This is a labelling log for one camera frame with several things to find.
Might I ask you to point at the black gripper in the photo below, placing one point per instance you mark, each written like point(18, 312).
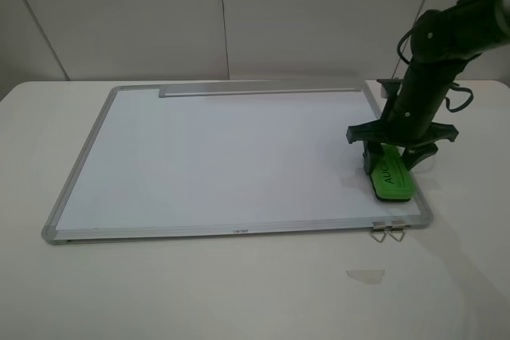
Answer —
point(402, 125)

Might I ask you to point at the green whiteboard eraser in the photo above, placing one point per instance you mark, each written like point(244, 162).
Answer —
point(390, 180)

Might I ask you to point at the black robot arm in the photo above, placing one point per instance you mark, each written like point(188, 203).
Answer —
point(442, 45)

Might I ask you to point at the right metal hanging clip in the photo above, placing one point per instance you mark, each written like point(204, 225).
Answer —
point(397, 230)

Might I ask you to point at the metal hanging clip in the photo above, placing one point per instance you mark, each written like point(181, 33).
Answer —
point(397, 230)
point(378, 231)

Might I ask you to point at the left metal hanging clip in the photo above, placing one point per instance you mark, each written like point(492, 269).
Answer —
point(378, 231)

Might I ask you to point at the clear tape piece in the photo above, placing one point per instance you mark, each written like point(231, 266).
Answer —
point(368, 277)

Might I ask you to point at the silver pen tray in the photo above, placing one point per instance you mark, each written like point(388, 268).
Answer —
point(232, 88)

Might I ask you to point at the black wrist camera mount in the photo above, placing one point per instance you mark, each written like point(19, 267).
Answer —
point(389, 87)

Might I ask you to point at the white whiteboard with aluminium frame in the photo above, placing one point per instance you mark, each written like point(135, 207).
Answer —
point(223, 165)

